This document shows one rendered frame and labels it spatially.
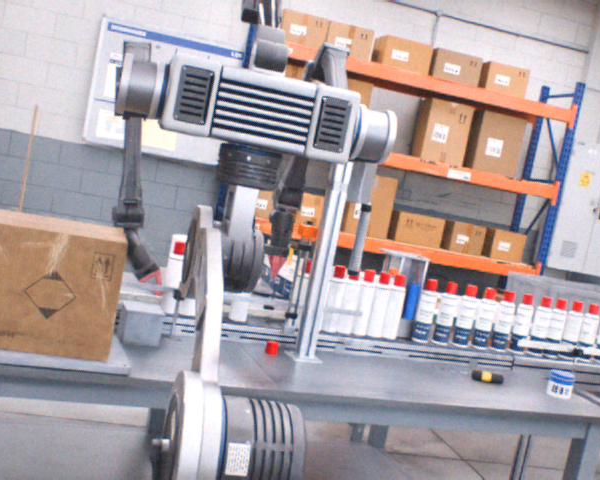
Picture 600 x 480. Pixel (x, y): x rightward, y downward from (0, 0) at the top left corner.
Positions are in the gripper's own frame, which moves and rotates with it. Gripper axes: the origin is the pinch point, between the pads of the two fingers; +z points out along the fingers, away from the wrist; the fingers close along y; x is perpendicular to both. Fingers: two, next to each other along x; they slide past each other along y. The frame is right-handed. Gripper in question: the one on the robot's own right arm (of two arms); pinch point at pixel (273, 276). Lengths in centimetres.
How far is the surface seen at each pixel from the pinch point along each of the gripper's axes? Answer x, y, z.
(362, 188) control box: 24.4, -12.2, -31.0
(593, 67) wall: -392, -411, -183
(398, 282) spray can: 7.3, -38.1, -4.5
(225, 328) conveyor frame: 11.5, 15.2, 15.0
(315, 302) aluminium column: 22.4, -5.8, 2.4
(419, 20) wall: -415, -234, -186
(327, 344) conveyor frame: 11.4, -16.7, 16.4
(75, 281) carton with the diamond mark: 50, 61, 0
